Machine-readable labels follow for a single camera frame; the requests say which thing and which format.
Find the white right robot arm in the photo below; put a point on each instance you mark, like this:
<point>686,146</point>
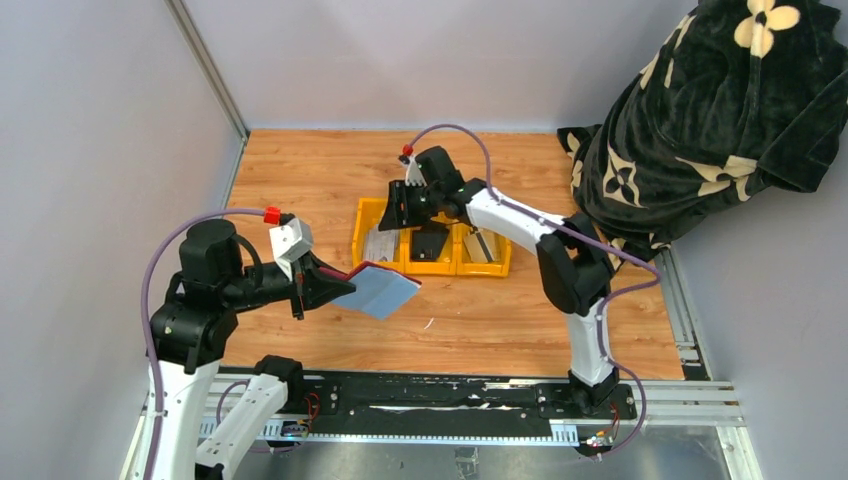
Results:
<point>575,272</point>

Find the black card holder in bin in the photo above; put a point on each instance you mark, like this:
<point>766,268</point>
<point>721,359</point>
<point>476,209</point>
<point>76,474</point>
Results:
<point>426,244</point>

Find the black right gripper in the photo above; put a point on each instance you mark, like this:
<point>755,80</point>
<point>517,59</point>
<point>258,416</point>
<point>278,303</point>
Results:
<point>396,217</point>

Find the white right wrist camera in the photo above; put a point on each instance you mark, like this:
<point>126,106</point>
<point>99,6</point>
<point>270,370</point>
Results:
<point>413,175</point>

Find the beige striped cards in bin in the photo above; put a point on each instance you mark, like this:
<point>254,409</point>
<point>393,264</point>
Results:
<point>482,246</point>

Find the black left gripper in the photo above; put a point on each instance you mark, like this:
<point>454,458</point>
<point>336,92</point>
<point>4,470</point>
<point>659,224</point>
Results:
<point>315,288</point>

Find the silver VIP card front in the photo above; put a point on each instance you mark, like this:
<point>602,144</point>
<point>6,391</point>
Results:
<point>381,246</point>

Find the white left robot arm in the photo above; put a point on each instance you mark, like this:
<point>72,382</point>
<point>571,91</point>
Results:
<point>220,277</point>

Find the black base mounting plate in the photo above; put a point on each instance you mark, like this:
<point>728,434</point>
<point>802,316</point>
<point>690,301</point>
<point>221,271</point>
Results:
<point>431,405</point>

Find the white cards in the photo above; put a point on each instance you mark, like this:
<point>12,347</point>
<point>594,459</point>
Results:
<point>377,302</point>

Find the red leather card holder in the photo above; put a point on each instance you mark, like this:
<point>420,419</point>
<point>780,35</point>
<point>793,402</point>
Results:
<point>369,273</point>

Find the black floral blanket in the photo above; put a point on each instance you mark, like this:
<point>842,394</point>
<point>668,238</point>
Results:
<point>742,96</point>

